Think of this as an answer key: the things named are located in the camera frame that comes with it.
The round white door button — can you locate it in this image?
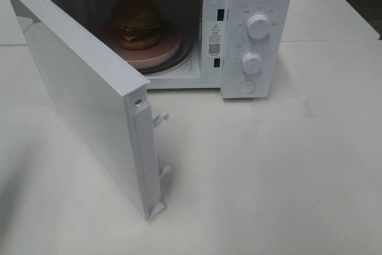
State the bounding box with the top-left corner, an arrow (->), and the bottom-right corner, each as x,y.
238,80 -> 256,94

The pink round plate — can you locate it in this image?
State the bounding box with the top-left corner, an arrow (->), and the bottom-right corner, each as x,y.
94,23 -> 181,69

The white microwave door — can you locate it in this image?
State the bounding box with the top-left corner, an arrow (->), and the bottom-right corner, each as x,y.
10,0 -> 170,220

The burger with lettuce and cheese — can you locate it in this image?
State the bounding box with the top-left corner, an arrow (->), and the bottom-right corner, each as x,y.
111,0 -> 162,51

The lower white dial knob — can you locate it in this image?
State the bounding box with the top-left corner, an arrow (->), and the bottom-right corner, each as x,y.
241,53 -> 263,75

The white dial knob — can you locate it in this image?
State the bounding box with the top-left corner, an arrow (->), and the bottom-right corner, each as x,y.
241,53 -> 263,75
246,11 -> 271,40

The white microwave oven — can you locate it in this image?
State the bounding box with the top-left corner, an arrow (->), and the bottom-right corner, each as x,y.
52,0 -> 290,99

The upper white dial knob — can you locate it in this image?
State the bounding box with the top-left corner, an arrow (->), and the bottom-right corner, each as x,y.
246,11 -> 271,40

